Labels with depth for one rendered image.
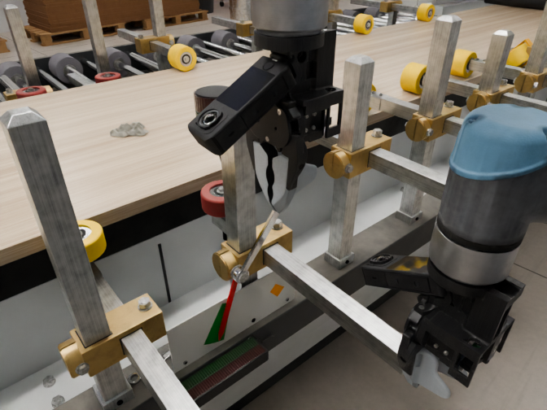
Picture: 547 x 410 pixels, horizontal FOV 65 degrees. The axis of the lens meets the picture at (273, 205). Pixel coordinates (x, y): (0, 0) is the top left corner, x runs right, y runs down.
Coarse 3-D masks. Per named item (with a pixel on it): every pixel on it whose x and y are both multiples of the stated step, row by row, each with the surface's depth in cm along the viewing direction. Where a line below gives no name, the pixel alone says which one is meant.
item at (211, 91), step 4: (200, 88) 61; (204, 88) 61; (208, 88) 61; (212, 88) 61; (216, 88) 61; (220, 88) 61; (224, 88) 61; (196, 92) 60; (200, 92) 60; (204, 92) 60; (208, 92) 60; (212, 92) 60; (216, 92) 60; (220, 92) 60; (200, 96) 59; (204, 96) 58; (208, 96) 58; (212, 96) 58; (216, 96) 58; (220, 156) 65
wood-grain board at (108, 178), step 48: (336, 48) 171; (384, 48) 171; (480, 48) 171; (48, 96) 123; (96, 96) 123; (144, 96) 123; (192, 96) 123; (0, 144) 95; (96, 144) 95; (144, 144) 95; (192, 144) 95; (0, 192) 78; (96, 192) 78; (144, 192) 78; (192, 192) 83; (0, 240) 66
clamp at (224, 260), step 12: (288, 228) 74; (276, 240) 72; (288, 240) 74; (216, 252) 69; (228, 252) 69; (216, 264) 70; (228, 264) 67; (252, 264) 70; (264, 264) 72; (228, 276) 68
